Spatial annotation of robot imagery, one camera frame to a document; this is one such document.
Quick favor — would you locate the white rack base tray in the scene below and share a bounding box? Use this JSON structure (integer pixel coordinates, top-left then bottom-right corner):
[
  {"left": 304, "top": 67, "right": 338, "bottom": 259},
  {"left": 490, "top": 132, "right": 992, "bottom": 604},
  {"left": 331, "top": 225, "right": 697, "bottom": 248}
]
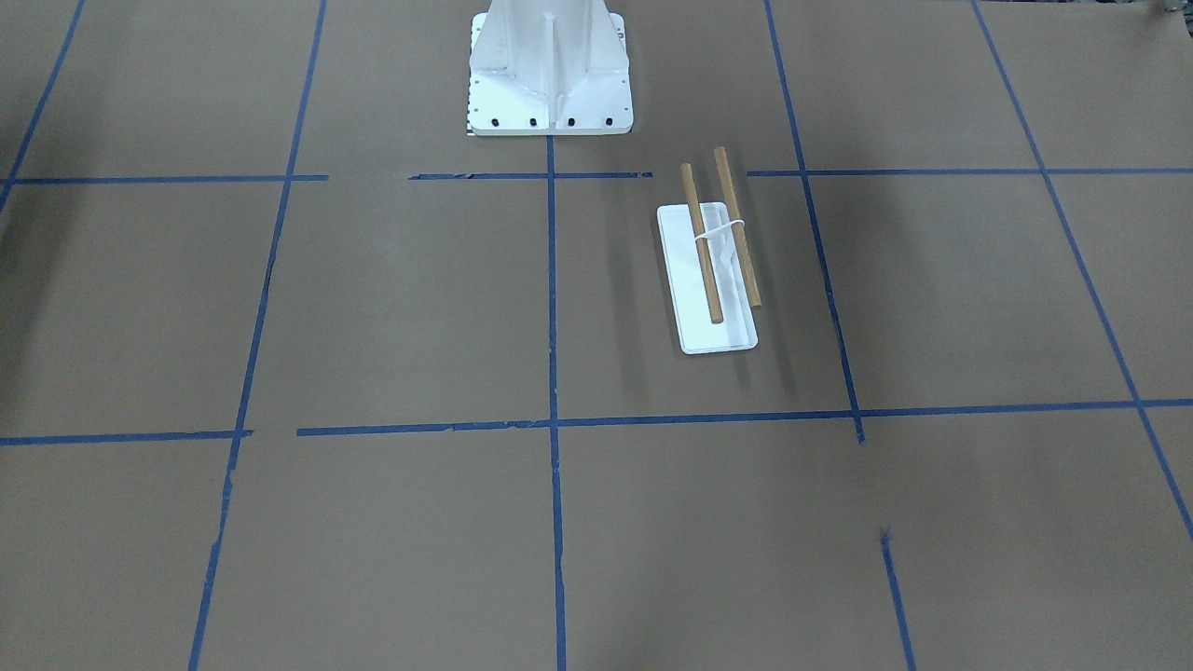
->
[{"left": 656, "top": 202, "right": 759, "bottom": 355}]

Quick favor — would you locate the lower wooden rack dowel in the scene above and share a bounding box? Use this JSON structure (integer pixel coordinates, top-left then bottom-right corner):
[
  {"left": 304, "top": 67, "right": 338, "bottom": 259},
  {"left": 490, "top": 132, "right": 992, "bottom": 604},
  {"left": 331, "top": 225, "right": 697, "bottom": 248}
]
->
[{"left": 680, "top": 162, "right": 724, "bottom": 324}]

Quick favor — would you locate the wooden rack dowel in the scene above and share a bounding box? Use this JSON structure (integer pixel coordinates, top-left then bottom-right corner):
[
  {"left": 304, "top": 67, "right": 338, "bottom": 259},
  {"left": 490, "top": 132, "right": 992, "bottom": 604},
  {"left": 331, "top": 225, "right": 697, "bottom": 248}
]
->
[
  {"left": 680, "top": 162, "right": 724, "bottom": 324},
  {"left": 713, "top": 144, "right": 762, "bottom": 309}
]

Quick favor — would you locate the white rack centre support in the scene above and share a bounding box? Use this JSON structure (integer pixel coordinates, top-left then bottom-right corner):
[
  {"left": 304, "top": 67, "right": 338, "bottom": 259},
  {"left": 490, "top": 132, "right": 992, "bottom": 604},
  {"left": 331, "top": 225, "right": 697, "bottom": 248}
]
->
[{"left": 693, "top": 218, "right": 744, "bottom": 273}]

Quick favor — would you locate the upper wooden rack dowel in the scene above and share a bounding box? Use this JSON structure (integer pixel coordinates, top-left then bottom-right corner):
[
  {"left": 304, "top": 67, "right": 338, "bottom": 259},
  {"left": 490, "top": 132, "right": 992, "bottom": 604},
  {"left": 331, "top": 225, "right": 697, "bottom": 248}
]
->
[{"left": 713, "top": 144, "right": 762, "bottom": 309}]

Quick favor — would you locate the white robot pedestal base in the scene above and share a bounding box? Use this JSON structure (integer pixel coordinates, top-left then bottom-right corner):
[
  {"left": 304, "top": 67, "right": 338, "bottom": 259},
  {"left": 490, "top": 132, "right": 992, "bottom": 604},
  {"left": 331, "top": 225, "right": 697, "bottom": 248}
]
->
[{"left": 466, "top": 1, "right": 635, "bottom": 137}]

